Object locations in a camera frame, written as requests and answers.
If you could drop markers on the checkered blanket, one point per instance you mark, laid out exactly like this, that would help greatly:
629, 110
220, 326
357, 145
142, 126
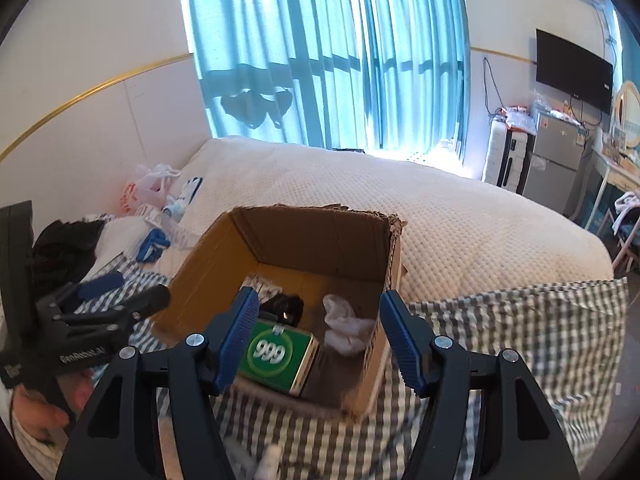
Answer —
525, 335

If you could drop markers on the person's left hand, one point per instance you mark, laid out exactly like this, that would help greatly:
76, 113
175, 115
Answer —
37, 412

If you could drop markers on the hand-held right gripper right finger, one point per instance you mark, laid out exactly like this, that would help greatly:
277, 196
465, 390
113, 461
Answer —
404, 345

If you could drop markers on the white oval mirror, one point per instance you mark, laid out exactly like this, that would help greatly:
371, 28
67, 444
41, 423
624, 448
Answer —
620, 105

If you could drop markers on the crumpled white tissue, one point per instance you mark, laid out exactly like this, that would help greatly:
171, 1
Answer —
345, 330

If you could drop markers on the white mattress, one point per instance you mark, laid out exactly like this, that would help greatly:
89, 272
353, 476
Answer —
450, 220

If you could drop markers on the silver fridge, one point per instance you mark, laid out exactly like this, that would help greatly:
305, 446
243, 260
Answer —
555, 160

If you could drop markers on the white paper receipt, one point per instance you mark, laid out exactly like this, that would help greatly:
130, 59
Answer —
150, 212

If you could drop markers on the white printed packet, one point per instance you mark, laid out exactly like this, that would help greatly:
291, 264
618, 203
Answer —
265, 286

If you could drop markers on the white cloth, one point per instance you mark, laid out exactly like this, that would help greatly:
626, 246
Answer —
120, 237

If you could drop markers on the white chair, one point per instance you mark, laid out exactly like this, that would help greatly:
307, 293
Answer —
625, 240

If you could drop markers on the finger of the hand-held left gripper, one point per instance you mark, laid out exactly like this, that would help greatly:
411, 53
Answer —
135, 307
100, 284

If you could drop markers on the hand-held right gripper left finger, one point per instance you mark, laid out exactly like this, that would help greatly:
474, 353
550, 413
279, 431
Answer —
239, 342

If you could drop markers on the white dressing desk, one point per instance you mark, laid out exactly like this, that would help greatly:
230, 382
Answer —
615, 170

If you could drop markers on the green medicine box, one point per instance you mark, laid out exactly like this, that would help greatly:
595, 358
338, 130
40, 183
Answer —
280, 360

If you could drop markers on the black wall television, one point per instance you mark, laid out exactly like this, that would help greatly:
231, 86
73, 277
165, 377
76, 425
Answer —
575, 70

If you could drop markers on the white and red plastic bag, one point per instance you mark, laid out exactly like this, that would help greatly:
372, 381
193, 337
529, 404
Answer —
150, 185

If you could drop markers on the brown cardboard box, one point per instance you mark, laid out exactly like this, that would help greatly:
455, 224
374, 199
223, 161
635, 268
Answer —
320, 250

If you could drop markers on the black cloth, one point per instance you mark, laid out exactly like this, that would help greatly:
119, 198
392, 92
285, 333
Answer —
65, 250

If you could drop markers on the blue curtain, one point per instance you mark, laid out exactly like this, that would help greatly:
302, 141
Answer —
300, 60

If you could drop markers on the small black object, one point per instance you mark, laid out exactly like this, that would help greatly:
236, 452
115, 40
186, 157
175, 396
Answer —
285, 307

